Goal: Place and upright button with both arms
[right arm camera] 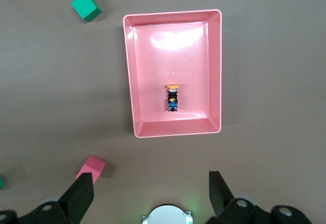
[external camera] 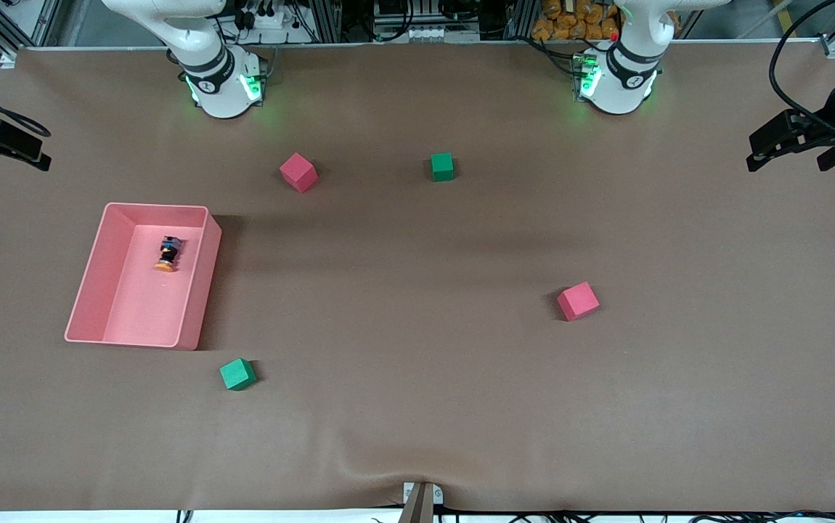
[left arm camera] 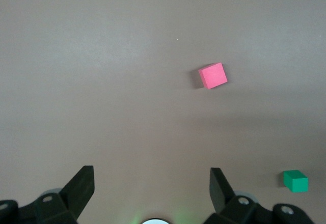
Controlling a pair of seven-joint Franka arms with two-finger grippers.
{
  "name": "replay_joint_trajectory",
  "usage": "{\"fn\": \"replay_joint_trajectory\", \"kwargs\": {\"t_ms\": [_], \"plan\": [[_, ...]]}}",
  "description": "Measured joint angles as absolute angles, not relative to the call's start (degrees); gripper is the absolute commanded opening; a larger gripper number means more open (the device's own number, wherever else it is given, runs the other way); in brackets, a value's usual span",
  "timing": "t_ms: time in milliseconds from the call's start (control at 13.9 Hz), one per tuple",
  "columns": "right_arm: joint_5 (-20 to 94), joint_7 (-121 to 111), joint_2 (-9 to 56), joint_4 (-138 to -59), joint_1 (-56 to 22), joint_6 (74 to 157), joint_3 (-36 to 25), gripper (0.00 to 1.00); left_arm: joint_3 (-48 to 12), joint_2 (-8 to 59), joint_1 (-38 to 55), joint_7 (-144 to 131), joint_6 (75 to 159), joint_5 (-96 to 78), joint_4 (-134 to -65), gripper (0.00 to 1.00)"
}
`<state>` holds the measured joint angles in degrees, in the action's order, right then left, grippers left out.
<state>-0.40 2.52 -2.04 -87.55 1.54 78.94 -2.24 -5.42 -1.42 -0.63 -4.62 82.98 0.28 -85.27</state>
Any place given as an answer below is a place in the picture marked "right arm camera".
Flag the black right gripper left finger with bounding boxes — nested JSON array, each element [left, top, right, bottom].
[[0, 172, 95, 224]]

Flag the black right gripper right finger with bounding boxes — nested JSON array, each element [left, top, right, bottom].
[[206, 171, 314, 224]]

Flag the orange push button switch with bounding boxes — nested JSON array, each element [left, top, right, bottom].
[[165, 83, 180, 113]]

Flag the red foam cube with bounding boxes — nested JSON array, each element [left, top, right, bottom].
[[75, 155, 106, 185]]

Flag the brown table cover mat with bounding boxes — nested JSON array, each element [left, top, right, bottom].
[[0, 0, 326, 224]]

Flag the pink plastic tray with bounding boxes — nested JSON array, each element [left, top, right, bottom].
[[122, 9, 223, 138]]

